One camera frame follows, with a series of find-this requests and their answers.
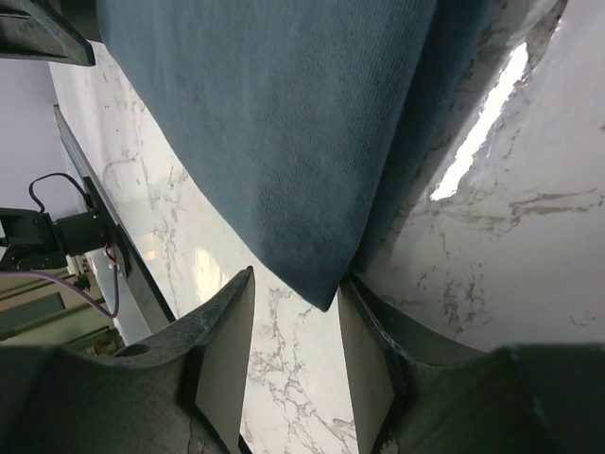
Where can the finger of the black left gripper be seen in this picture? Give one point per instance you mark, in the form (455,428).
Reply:
(57,31)

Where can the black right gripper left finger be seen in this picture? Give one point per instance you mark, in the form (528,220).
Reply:
(180,390)

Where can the blue t shirt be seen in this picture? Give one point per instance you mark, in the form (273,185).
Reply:
(302,122)

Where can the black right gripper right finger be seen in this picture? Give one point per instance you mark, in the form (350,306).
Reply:
(415,391)

